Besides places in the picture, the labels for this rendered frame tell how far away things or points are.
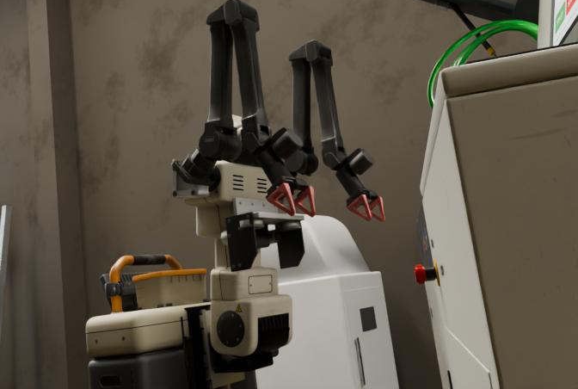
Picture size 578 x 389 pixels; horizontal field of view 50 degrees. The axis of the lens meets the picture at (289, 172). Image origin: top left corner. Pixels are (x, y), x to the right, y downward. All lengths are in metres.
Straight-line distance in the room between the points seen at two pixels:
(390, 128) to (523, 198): 3.55
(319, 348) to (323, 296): 0.27
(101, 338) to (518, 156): 1.61
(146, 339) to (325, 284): 1.60
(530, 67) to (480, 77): 0.04
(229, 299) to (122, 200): 3.79
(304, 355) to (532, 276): 2.92
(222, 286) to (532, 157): 1.40
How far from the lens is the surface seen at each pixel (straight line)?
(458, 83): 0.60
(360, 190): 1.94
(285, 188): 1.54
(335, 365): 3.37
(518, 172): 0.59
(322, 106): 2.08
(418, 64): 4.13
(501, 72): 0.61
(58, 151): 6.02
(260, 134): 1.66
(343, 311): 3.32
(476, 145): 0.59
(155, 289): 2.07
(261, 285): 1.93
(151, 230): 5.31
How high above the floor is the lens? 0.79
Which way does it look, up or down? 11 degrees up
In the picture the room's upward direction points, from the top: 8 degrees counter-clockwise
